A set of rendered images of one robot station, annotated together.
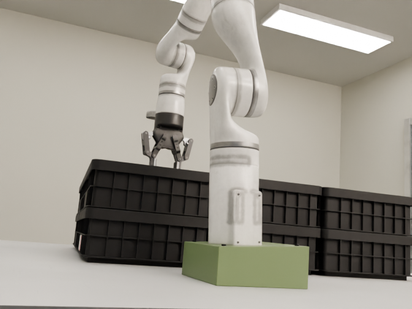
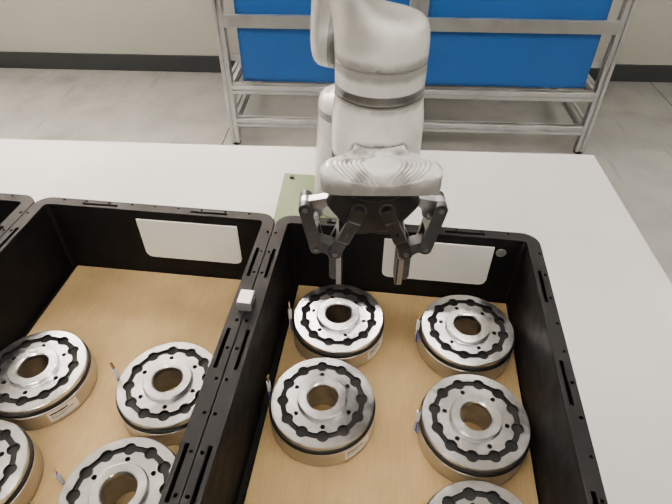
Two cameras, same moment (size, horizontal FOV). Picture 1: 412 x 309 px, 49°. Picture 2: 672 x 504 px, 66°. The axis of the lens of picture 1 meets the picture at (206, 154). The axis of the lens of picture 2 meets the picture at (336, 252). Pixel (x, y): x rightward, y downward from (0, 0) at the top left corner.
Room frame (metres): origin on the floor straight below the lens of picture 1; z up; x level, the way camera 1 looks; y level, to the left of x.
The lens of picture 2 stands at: (1.51, 0.23, 1.30)
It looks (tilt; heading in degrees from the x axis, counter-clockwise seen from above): 42 degrees down; 204
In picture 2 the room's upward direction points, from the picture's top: straight up
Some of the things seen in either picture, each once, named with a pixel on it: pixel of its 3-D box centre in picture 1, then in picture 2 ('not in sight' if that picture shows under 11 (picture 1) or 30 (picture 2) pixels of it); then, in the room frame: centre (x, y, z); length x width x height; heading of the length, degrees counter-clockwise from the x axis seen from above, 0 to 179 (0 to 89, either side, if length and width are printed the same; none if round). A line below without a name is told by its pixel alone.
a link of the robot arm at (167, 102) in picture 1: (168, 106); (379, 124); (1.16, 0.11, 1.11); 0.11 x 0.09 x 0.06; 24
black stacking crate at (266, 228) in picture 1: (240, 244); not in sight; (1.32, -0.12, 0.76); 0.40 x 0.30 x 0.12; 17
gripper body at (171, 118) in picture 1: (168, 130); (373, 186); (1.14, 0.10, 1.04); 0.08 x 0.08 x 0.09
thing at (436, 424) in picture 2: not in sight; (474, 420); (1.22, 0.24, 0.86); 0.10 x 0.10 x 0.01
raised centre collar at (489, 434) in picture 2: not in sight; (475, 417); (1.22, 0.24, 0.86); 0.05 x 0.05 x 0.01
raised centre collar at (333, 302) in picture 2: not in sight; (338, 314); (1.15, 0.07, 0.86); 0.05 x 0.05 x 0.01
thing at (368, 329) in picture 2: not in sight; (338, 317); (1.15, 0.07, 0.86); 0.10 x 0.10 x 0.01
